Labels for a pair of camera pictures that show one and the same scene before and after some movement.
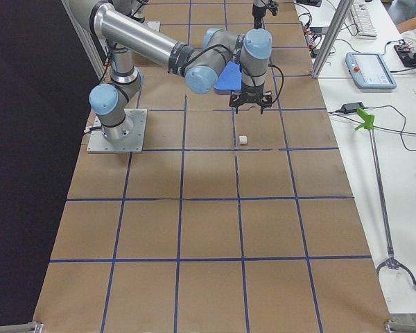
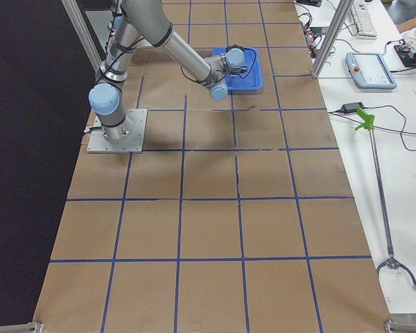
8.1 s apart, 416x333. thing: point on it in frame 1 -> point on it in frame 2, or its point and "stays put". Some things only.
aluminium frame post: [341, 16] stays put
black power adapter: [350, 107] stays put
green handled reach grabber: [367, 123] stays put
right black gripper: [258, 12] -> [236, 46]
